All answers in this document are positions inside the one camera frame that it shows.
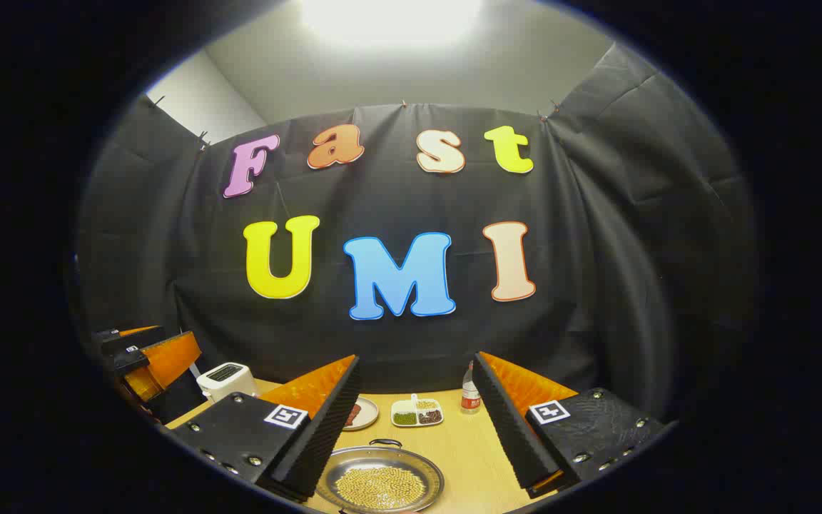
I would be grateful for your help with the brown meat patty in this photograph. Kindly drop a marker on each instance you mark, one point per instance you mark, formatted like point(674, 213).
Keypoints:
point(355, 415)

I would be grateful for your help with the pile of yellow soybeans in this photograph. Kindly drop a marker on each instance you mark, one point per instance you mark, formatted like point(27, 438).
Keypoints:
point(380, 487)

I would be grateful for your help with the white divided dish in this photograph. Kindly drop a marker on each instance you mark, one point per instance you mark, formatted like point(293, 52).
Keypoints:
point(417, 412)

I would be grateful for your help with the clear plastic water bottle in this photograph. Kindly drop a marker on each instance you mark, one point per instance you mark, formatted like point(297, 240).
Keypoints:
point(470, 400)

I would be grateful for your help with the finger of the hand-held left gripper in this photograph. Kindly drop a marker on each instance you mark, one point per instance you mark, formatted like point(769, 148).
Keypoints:
point(133, 341)
point(172, 357)

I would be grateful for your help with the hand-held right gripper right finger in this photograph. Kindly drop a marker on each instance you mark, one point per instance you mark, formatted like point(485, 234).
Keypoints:
point(507, 428)

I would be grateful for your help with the white oval plate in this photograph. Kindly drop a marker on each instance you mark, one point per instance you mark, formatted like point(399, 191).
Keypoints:
point(369, 415)

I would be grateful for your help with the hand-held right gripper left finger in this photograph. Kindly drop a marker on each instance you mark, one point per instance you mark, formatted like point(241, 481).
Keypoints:
point(325, 428)

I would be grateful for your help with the white toaster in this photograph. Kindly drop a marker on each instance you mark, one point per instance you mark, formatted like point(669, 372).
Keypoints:
point(229, 384)

